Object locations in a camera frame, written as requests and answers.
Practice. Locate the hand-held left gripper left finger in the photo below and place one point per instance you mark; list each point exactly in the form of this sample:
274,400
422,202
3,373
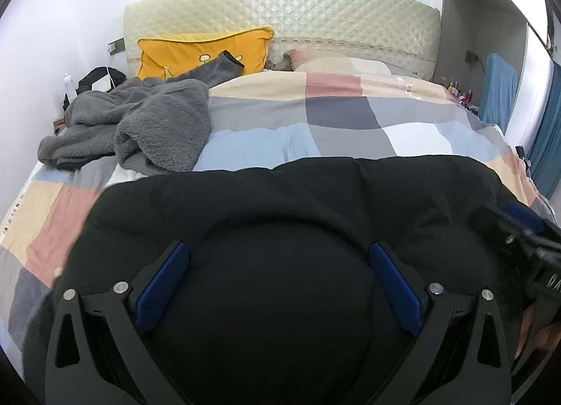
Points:
162,286

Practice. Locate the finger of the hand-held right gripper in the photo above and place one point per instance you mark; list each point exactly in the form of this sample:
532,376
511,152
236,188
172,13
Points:
521,214

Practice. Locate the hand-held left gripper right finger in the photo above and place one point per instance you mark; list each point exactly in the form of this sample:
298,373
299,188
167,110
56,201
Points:
394,286

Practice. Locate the black jacket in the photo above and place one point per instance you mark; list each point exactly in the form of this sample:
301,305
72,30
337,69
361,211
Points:
280,234

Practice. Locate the person's right hand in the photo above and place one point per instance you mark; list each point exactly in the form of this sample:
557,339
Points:
541,339

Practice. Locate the black tripod stand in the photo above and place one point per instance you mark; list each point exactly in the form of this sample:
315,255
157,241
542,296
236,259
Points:
522,159

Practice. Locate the blue curtain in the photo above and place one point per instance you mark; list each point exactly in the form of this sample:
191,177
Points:
548,142

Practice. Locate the blue hanging cloth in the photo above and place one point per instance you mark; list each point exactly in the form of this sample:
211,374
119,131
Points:
497,89

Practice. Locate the group of small bottles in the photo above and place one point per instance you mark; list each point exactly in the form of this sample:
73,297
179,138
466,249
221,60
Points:
460,94

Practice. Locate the grey fleece garment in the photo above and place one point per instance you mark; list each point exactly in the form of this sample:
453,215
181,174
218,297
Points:
162,124

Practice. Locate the checkered pastel duvet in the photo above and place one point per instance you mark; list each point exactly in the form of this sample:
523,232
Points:
342,116

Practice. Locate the wooden nightstand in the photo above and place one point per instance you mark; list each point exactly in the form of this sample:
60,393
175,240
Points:
59,127

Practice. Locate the clear water bottle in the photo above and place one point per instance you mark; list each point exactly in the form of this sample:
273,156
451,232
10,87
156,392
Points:
68,87

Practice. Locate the black bag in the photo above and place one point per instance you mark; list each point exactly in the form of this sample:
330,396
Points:
94,76

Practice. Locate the yellow pillow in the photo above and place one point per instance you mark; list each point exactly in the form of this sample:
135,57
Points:
184,54

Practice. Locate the pink pillow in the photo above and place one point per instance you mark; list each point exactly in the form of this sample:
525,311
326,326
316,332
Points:
320,59

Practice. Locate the cream quilted headboard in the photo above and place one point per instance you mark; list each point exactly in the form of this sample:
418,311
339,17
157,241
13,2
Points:
307,6

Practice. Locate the black wall switch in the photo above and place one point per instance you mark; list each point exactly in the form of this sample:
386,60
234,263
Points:
472,57

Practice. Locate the wall socket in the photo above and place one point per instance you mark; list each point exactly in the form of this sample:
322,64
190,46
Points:
117,46

